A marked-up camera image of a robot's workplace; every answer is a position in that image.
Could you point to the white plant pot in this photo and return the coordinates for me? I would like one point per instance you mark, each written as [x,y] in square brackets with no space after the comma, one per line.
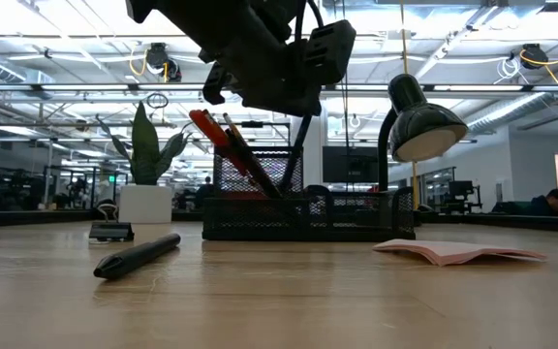
[145,206]

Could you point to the black ballpoint pen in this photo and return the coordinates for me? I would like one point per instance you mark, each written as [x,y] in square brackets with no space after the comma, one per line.
[294,155]
[133,259]
[259,177]
[238,145]

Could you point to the person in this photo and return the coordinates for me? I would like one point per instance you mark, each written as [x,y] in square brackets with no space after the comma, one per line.
[548,203]
[205,191]

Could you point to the black binder clip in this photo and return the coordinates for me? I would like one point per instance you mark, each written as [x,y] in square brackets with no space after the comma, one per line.
[110,231]

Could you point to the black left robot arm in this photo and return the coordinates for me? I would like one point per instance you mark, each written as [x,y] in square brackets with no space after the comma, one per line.
[187,19]

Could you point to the pink sticky note pad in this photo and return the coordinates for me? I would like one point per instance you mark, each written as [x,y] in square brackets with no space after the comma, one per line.
[453,252]

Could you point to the black background monitor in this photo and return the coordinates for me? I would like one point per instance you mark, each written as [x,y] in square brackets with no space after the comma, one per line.
[349,165]

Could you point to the black mesh desk organizer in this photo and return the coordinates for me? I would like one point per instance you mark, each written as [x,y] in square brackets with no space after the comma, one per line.
[255,218]

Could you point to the black metal table frame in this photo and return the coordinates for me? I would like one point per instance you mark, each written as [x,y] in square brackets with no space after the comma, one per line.
[27,219]

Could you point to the black desk lamp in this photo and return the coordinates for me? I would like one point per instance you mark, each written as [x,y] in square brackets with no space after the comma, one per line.
[419,121]

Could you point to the green snake plant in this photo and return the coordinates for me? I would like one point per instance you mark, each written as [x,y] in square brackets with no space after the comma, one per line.
[144,145]

